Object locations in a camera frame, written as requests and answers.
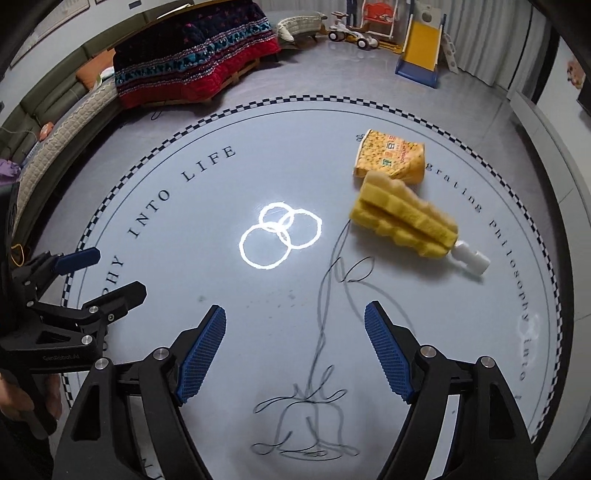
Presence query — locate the framed wall picture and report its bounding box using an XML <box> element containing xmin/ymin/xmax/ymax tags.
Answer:
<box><xmin>21</xmin><ymin>0</ymin><xmax>93</xmax><ymax>58</ymax></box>

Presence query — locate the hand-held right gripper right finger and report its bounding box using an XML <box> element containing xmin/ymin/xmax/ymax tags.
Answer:
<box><xmin>364</xmin><ymin>301</ymin><xmax>541</xmax><ymax>480</ymax></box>

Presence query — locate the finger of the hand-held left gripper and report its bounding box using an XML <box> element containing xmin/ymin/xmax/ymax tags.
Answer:
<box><xmin>18</xmin><ymin>247</ymin><xmax>101</xmax><ymax>288</ymax></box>
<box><xmin>34</xmin><ymin>281</ymin><xmax>147</xmax><ymax>344</ymax></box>

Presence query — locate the dark patterned red-edged blanket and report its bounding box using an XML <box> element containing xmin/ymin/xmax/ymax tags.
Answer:
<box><xmin>113</xmin><ymin>0</ymin><xmax>282</xmax><ymax>109</ymax></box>

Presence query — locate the dark green sofa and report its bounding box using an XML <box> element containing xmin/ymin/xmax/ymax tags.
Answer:
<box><xmin>0</xmin><ymin>0</ymin><xmax>278</xmax><ymax>160</ymax></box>

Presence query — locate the white curved quilted seat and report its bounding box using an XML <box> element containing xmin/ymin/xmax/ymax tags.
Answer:
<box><xmin>276</xmin><ymin>15</ymin><xmax>325</xmax><ymax>48</ymax></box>

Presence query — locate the white toy car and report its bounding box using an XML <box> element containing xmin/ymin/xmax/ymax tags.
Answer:
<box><xmin>328</xmin><ymin>11</ymin><xmax>379</xmax><ymax>49</ymax></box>

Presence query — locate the red white toddler swing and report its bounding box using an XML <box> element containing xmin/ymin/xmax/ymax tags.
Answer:
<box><xmin>360</xmin><ymin>0</ymin><xmax>411</xmax><ymax>44</ymax></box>

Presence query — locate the yellow snack bag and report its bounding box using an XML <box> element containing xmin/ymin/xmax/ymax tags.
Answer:
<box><xmin>353</xmin><ymin>129</ymin><xmax>428</xmax><ymax>185</ymax></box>

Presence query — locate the orange cushion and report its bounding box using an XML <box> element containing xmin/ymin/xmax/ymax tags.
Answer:
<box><xmin>76</xmin><ymin>62</ymin><xmax>105</xmax><ymax>86</ymax></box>

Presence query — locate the yellow sponge brush white handle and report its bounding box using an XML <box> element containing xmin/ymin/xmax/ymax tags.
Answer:
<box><xmin>348</xmin><ymin>171</ymin><xmax>491</xmax><ymax>280</ymax></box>

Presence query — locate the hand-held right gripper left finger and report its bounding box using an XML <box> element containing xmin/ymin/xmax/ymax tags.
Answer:
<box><xmin>53</xmin><ymin>305</ymin><xmax>228</xmax><ymax>480</ymax></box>

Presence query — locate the yellow blue toddler slide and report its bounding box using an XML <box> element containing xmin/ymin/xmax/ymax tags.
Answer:
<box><xmin>394</xmin><ymin>0</ymin><xmax>448</xmax><ymax>88</ymax></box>

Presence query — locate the grey quilted sofa mat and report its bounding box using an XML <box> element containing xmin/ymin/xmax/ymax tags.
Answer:
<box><xmin>9</xmin><ymin>80</ymin><xmax>121</xmax><ymax>241</ymax></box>

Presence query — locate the person's left hand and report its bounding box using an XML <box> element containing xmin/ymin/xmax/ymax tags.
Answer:
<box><xmin>0</xmin><ymin>374</ymin><xmax>63</xmax><ymax>421</ymax></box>

